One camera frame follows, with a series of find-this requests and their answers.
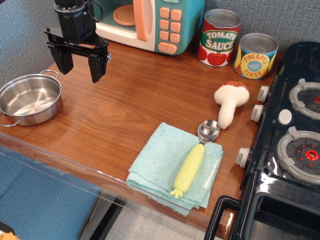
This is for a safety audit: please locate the light blue folded cloth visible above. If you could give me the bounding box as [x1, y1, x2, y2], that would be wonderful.
[126, 122, 224, 216]

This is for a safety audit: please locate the spoon with yellow handle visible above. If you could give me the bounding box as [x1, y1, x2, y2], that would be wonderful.
[170, 119, 220, 199]

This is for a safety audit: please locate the white plush mushroom toy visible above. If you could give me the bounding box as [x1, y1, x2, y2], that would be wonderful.
[214, 80, 250, 129]

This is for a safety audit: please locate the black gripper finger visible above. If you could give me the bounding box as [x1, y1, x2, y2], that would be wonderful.
[49, 46, 74, 75]
[88, 53, 109, 83]

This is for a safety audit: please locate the pineapple slices can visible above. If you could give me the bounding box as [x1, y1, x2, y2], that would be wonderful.
[234, 33, 279, 80]

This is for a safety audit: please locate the black toy stove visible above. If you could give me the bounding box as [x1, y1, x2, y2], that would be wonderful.
[205, 41, 320, 240]

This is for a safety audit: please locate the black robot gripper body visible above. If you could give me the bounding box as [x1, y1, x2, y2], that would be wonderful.
[44, 0, 109, 57]

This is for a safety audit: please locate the stainless steel pot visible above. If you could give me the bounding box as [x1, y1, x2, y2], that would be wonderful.
[0, 69, 62, 128]

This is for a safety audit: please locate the teal toy microwave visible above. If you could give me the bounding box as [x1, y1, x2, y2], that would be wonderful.
[96, 0, 205, 56]

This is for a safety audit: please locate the orange plush toy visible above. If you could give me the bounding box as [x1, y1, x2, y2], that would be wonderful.
[0, 232, 20, 240]

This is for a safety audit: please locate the tomato sauce can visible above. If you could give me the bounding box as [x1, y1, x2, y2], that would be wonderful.
[197, 8, 242, 67]

